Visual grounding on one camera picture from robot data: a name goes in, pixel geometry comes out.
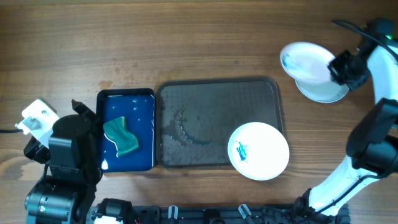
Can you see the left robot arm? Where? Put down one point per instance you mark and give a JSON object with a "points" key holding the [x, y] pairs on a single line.
{"points": [[68, 148]]}

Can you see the brown serving tray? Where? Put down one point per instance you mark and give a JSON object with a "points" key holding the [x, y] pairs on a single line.
{"points": [[194, 119]]}

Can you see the green yellow sponge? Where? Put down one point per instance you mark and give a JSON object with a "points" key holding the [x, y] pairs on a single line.
{"points": [[116, 131]]}

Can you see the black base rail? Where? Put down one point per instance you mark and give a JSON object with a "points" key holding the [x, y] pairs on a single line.
{"points": [[260, 215]]}

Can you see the white plate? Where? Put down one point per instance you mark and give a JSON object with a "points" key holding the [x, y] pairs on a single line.
{"points": [[258, 151], [306, 62], [329, 92]]}

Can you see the black water basin tray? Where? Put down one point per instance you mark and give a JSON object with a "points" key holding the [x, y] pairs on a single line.
{"points": [[138, 108]]}

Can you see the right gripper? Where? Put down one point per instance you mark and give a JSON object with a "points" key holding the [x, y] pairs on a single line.
{"points": [[342, 66]]}

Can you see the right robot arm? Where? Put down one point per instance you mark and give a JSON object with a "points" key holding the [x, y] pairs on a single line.
{"points": [[371, 153]]}

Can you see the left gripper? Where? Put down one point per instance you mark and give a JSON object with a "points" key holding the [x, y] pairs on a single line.
{"points": [[96, 119]]}

